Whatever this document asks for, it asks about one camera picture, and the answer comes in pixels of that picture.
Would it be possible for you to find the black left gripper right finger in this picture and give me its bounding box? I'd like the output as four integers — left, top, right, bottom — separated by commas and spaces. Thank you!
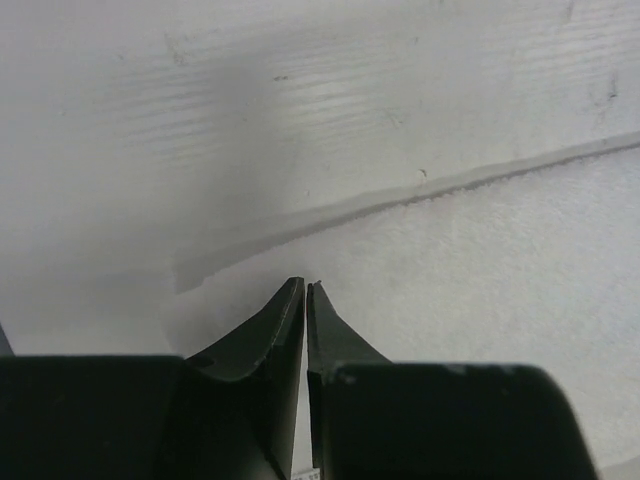
306, 283, 597, 479

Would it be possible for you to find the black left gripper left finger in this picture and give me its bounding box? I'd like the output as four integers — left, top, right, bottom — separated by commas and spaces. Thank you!
1, 277, 305, 479

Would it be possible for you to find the white towel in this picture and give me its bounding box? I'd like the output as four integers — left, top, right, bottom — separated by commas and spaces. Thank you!
162, 149, 639, 479

